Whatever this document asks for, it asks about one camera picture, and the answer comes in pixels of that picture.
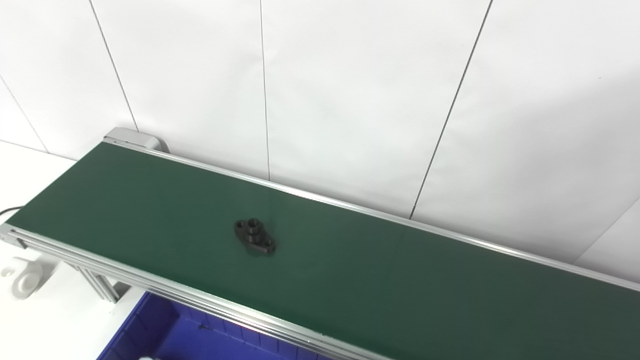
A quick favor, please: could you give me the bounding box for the green conveyor belt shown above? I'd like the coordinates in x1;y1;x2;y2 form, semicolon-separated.
0;139;640;360
6;141;640;360

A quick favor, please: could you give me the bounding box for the blue plastic bin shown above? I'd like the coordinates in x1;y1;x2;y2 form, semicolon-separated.
97;292;328;360

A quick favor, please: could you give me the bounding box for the grey conveyor end housing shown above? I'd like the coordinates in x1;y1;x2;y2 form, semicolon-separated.
102;127;169;153

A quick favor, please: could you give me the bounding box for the black flange part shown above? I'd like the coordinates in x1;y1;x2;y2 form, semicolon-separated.
233;217;277;257

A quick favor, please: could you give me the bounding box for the white block part with hole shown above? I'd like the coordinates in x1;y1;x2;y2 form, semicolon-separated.
0;257;44;301

